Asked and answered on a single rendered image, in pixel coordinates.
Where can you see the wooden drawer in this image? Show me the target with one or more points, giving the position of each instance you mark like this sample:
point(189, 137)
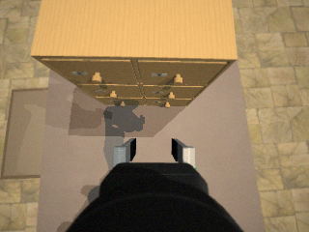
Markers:
point(102, 70)
point(166, 102)
point(113, 90)
point(179, 72)
point(168, 91)
point(122, 101)

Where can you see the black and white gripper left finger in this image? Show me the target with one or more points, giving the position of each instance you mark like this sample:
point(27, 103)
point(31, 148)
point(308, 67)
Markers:
point(125, 152)

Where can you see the small brown wooden chest of drawers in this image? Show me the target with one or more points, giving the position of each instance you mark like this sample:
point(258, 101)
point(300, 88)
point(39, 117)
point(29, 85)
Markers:
point(195, 30)

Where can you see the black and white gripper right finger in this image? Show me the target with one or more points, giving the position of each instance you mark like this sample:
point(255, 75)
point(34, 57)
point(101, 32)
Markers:
point(183, 153)

